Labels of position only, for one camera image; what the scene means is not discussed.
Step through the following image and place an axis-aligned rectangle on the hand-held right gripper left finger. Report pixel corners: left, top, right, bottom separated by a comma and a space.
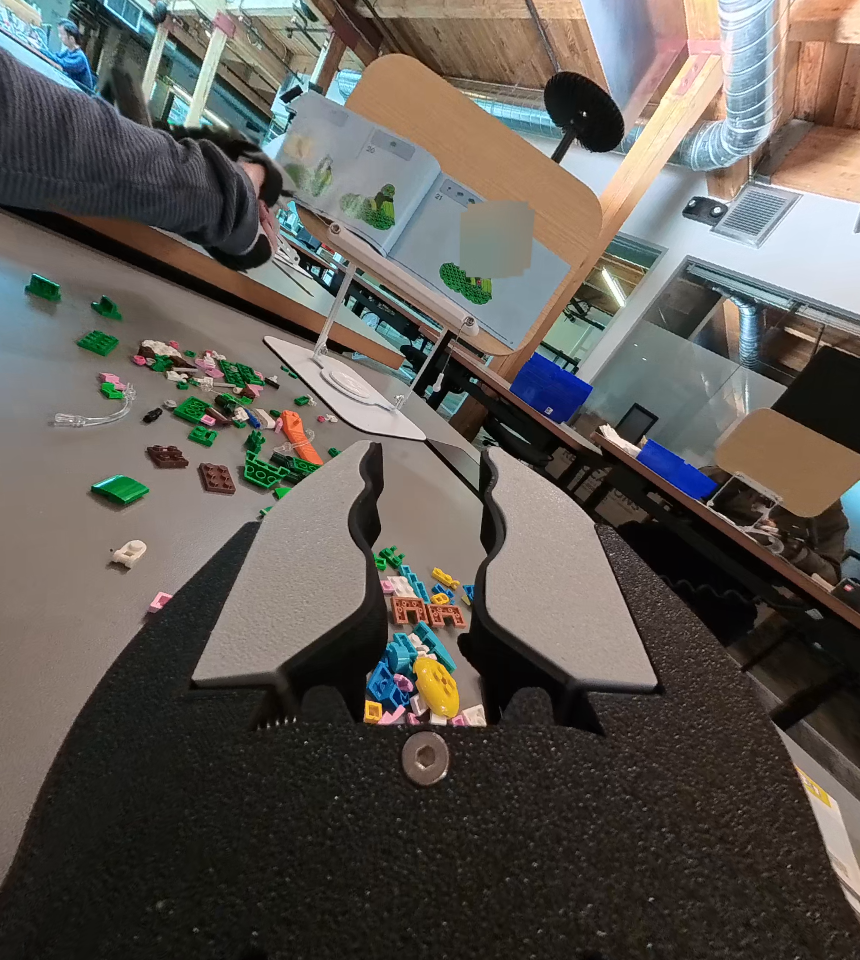
191, 441, 390, 725

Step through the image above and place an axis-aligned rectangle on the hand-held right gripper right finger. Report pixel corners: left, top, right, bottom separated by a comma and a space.
458, 447, 661, 727

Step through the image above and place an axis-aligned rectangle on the lego instruction booklet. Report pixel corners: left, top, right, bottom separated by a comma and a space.
274, 91, 575, 345

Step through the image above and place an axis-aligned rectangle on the pastel colourful lego piece pile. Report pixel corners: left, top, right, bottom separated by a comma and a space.
362, 546, 488, 729

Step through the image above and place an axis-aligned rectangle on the green curved lego brick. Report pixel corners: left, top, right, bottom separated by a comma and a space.
90, 474, 151, 507

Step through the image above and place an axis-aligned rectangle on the mostly green lego piece pile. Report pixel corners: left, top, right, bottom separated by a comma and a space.
132, 337, 343, 500

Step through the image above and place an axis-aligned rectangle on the clear curved lego piece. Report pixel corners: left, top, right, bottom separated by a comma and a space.
52, 381, 136, 430

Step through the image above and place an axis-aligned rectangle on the person's left hand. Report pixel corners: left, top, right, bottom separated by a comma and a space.
244, 165, 283, 255

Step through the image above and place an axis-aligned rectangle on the orange brick separator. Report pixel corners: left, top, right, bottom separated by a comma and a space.
278, 409, 325, 467

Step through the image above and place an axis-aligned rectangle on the wooden-edged grey table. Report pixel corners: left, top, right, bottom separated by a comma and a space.
62, 213, 605, 481
593, 431, 860, 676

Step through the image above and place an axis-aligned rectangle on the blue storage bin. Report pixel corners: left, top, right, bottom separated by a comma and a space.
509, 351, 595, 423
635, 438, 719, 501

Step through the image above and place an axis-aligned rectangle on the black tablet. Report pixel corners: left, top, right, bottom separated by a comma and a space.
615, 402, 661, 445

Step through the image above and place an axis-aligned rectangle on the black round disc fixture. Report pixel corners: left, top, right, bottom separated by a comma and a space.
541, 70, 627, 165

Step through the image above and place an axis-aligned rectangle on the printed paper leaflet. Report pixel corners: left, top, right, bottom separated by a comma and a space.
793, 763, 860, 918

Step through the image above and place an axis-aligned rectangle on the wall air vent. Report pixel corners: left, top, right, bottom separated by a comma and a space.
709, 183, 804, 249

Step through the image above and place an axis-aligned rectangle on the silver ventilation duct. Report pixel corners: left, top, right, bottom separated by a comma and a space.
671, 0, 793, 172

